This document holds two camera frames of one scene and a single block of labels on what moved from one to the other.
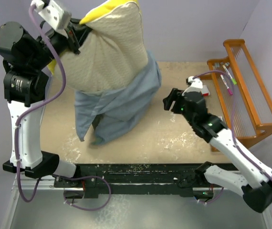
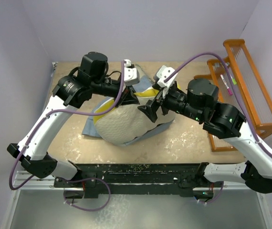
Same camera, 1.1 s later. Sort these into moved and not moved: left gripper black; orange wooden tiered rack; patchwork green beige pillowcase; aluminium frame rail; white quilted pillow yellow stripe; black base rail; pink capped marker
Moved: white quilted pillow yellow stripe; patchwork green beige pillowcase; left gripper black
Not moved: orange wooden tiered rack; black base rail; aluminium frame rail; pink capped marker
